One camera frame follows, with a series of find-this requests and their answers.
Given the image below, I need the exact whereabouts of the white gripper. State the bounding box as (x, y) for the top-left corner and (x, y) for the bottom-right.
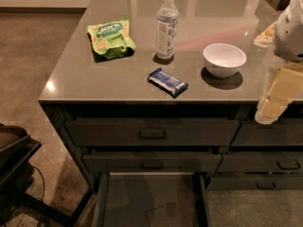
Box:
(254, 0), (303, 125)

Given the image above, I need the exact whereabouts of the bottom right drawer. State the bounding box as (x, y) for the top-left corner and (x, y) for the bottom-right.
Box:
(206, 174), (303, 190)

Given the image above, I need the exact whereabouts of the top right drawer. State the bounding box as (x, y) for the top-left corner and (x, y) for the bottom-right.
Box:
(232, 118), (303, 147)

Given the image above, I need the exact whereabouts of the green snack bag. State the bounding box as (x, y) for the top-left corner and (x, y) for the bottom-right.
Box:
(87, 18), (136, 60)

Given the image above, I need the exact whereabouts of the white bowl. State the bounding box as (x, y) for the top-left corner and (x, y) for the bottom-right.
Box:
(203, 44), (246, 79)

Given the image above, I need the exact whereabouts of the clear plastic water bottle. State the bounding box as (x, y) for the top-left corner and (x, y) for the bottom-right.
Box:
(156, 0), (179, 60)

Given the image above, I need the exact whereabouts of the open bottom left drawer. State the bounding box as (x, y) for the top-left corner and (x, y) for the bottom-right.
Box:
(92, 172), (212, 227)

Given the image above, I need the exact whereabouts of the blue rxbar blueberry bar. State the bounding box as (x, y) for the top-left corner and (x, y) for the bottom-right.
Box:
(148, 68), (188, 98)

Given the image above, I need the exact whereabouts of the middle right drawer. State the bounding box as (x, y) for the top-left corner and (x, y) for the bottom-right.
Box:
(217, 152), (303, 173)

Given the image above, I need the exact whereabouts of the middle left drawer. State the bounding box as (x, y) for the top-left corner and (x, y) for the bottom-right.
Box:
(82, 151), (222, 173)

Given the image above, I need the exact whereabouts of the black cable on floor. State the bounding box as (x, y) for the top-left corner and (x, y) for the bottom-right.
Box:
(29, 164), (46, 203)

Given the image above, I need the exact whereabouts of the top left drawer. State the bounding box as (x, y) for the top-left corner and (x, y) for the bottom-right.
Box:
(65, 118), (240, 147)

